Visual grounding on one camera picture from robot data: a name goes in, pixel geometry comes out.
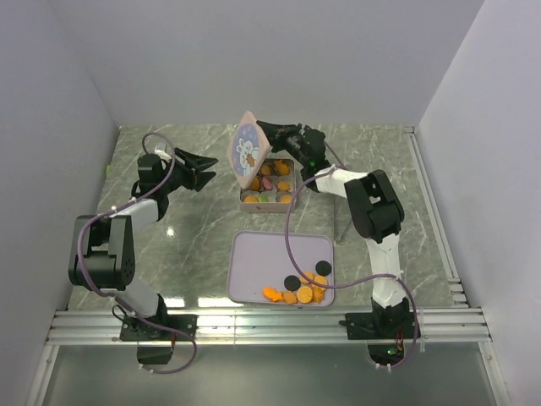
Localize orange fish cookie bottom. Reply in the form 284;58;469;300
263;287;284;303

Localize orange round waffle cookie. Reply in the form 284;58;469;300
296;285;314;305
243;195;259;203

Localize orange pineapple cookie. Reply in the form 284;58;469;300
274;160;291;176

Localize orange round cookie tray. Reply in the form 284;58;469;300
299;272;314;284

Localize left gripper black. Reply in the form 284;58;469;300
160;148;218;194

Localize black sandwich cookie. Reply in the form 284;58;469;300
284;275;301;292
315;261;332;277

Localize black sandwich cookie centre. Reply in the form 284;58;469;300
284;275;301;292

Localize orange round waffle cookie bottom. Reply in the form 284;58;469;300
296;285;314;305

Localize aluminium rail frame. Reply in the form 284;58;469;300
33;124;497;405

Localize metal tongs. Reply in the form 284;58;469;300
333;197;352;244

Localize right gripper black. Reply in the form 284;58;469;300
256;122;309;168

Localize orange waffle cookie right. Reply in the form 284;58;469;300
311;275;328;291

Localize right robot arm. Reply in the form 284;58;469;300
256;120;420;340

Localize pink cookie tin box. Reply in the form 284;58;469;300
239;158;297;213

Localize orange fish cookie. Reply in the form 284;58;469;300
263;287;284;303
249;177;262;191

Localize pink round cookie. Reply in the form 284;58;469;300
261;178;273;190

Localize black sandwich cookie right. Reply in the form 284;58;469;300
315;261;332;277

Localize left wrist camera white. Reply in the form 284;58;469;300
153;143;172;160

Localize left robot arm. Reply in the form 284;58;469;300
68;148;218;341

